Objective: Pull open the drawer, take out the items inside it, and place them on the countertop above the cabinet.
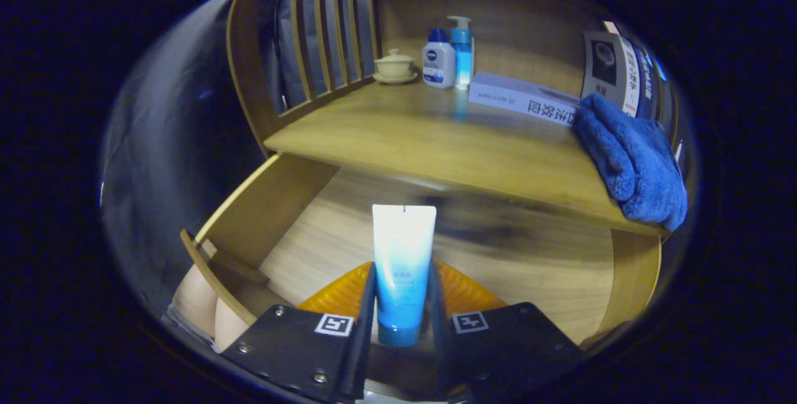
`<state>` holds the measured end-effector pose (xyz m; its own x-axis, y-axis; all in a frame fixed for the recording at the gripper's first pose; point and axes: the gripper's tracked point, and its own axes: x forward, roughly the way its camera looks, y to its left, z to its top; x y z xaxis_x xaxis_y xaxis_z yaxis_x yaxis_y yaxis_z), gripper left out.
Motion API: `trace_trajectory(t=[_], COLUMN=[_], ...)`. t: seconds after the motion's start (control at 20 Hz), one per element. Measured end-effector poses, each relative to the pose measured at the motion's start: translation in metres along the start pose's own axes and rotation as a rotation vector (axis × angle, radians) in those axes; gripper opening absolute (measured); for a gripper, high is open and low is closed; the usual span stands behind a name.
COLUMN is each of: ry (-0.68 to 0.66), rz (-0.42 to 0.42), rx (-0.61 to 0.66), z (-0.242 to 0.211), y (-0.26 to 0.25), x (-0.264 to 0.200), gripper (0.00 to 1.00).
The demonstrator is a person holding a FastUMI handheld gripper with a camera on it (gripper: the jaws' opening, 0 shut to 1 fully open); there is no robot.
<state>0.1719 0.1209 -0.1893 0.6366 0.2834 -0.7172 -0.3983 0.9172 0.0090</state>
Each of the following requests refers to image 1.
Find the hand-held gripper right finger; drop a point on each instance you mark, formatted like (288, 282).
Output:
(438, 342)

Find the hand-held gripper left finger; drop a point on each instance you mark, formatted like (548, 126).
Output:
(366, 335)

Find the blue white cream tube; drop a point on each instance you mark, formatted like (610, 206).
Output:
(403, 254)

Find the wooden drawer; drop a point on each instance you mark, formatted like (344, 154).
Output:
(324, 230)

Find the wooden countertop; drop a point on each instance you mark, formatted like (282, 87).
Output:
(436, 142)

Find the wooden cabinet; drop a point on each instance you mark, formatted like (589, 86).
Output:
(535, 18)

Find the flat-lying white book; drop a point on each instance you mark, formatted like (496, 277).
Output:
(517, 98)

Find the beige lidded teacup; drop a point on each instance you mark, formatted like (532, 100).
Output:
(394, 66)

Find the blue folded towel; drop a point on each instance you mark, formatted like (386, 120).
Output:
(635, 155)

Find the white bottle with blue cap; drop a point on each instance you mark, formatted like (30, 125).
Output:
(439, 61)

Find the blue pump bottle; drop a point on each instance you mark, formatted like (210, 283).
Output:
(462, 49)

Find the white upright book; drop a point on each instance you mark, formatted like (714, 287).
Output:
(610, 71)

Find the dark blue upright book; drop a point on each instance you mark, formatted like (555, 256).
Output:
(649, 80)

